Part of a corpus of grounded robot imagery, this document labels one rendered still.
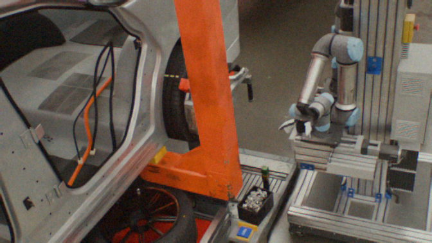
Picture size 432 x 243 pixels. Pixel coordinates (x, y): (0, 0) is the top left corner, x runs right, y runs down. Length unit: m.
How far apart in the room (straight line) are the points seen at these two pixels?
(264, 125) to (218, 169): 1.67
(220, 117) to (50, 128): 1.30
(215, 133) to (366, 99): 0.91
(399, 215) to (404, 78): 0.98
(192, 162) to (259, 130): 1.54
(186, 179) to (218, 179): 0.24
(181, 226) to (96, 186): 0.58
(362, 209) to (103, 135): 1.74
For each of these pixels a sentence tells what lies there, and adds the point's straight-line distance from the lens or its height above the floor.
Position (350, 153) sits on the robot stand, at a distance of 2.90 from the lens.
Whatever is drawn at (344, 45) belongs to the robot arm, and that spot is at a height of 1.44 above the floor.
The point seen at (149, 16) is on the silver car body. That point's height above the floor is 1.57.
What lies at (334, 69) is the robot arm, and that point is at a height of 0.99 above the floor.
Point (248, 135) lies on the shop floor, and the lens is 4.29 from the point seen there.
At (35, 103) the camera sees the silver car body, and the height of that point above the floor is 1.01.
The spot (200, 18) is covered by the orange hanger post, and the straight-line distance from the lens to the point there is 2.27.
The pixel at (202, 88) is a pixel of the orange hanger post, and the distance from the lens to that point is 2.47.
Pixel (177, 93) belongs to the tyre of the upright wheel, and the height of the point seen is 1.04.
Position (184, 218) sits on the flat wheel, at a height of 0.50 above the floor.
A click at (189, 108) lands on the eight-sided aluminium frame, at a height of 0.94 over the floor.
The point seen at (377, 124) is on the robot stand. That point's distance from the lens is 3.00.
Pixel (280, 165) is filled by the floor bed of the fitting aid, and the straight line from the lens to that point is 3.82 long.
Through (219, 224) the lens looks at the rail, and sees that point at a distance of 3.03.
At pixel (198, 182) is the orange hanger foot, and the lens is 2.95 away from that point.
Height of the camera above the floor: 2.59
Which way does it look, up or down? 35 degrees down
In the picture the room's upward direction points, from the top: 9 degrees counter-clockwise
